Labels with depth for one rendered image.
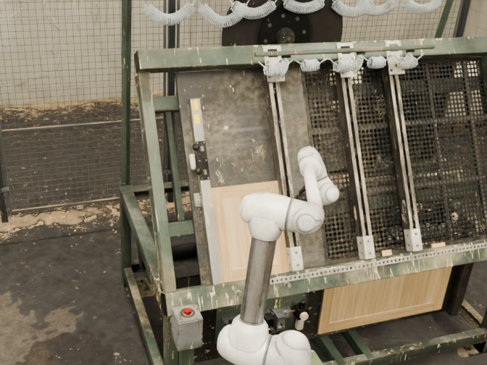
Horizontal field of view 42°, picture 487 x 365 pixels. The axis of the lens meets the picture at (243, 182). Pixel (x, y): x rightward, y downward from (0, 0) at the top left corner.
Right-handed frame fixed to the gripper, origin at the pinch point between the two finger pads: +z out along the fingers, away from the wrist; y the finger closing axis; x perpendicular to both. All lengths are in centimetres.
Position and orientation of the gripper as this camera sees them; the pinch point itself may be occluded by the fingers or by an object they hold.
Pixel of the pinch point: (298, 198)
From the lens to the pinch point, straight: 332.8
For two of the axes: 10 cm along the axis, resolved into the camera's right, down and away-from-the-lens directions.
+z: -3.0, 0.8, 9.5
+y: -1.3, -9.9, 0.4
